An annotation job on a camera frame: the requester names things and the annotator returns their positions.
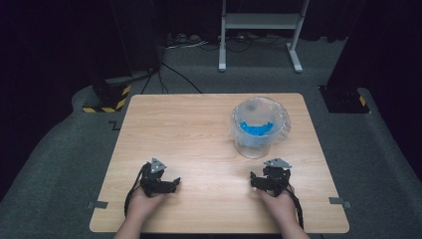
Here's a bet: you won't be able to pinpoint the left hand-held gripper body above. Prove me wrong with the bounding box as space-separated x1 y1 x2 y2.
139 157 168 197

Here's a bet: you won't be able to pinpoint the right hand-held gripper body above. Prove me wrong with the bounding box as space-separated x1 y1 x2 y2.
262 157 294 197

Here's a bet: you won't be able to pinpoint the person's left hand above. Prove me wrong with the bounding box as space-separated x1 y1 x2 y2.
127 187 167 221

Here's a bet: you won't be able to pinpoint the person's right hand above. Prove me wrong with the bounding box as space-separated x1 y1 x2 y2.
258 186 300 224

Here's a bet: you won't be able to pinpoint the clear plastic measuring cup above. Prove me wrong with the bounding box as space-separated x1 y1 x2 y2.
232 97 286 160

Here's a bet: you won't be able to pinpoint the blue crumpled scraps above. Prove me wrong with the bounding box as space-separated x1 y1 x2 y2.
239 120 275 137

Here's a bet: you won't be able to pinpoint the clear plastic bag liner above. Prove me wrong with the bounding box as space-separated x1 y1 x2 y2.
229 96 293 147

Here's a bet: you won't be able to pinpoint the grey tape strip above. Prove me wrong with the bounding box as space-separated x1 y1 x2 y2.
87 200 109 210
327 196 352 209

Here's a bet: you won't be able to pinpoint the black yellow striped base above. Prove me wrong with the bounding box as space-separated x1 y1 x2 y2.
82 77 132 115

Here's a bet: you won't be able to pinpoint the black base with yellow mark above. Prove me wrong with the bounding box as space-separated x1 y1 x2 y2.
317 85 371 115

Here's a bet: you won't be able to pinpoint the power strip with plugs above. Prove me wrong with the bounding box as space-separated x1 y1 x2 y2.
164 32 211 52

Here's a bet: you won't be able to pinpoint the dark column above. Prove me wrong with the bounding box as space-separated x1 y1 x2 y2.
107 0 164 75

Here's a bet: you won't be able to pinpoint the white metal stand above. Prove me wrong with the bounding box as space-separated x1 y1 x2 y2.
217 0 312 75

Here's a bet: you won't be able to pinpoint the dark curtain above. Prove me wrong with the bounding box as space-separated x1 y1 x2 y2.
326 0 422 182

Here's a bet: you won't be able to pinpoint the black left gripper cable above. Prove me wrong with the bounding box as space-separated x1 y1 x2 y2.
123 162 151 218

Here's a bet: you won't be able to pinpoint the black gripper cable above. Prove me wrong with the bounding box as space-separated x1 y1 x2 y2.
282 185 306 231
123 162 151 218

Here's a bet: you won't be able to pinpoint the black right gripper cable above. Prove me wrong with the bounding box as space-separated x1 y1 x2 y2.
282 185 306 231

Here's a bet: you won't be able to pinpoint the black floor cables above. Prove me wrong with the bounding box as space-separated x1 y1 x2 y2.
140 60 204 96

